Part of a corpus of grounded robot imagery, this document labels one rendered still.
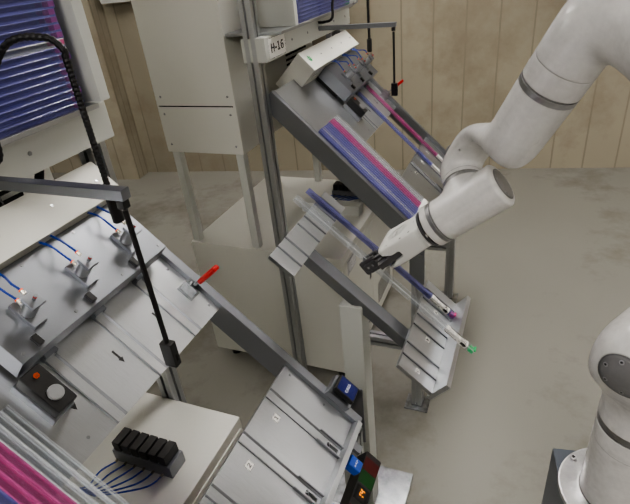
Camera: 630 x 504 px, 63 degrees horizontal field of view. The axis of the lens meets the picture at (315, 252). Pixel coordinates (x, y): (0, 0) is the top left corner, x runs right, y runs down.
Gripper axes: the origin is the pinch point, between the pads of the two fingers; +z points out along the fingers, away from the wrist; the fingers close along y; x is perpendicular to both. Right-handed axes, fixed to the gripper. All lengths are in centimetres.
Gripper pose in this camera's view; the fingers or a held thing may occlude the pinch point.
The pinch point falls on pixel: (372, 262)
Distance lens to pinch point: 109.5
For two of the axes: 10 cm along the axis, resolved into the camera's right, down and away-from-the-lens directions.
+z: -6.6, 4.5, 6.0
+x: 6.5, 7.4, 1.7
